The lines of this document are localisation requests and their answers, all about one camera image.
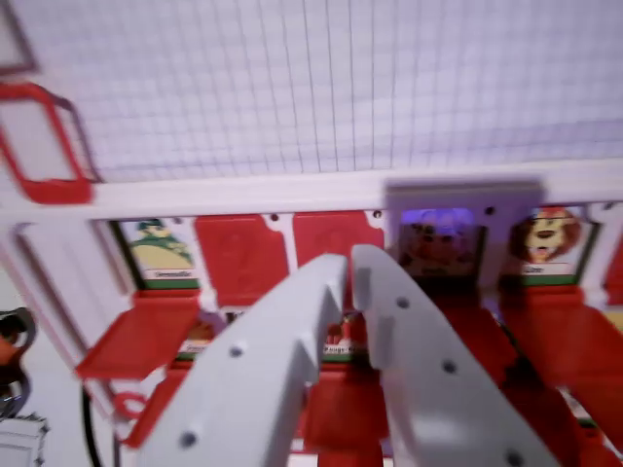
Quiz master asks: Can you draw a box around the paper sheet with ornamental border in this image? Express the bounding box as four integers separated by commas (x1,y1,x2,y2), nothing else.
0,413,51,467

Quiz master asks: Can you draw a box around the orange and black object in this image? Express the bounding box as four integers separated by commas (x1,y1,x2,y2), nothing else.
0,305,38,419

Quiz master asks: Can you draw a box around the white grid panel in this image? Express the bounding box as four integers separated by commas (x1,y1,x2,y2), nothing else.
17,0,623,185

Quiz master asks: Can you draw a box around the red and white game board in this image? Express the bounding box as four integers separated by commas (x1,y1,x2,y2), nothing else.
0,0,623,467

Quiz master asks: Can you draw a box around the thick black cable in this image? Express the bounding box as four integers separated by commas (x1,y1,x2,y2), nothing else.
80,386,101,467

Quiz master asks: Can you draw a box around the red board flap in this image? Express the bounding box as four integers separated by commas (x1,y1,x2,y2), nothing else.
292,210,386,312

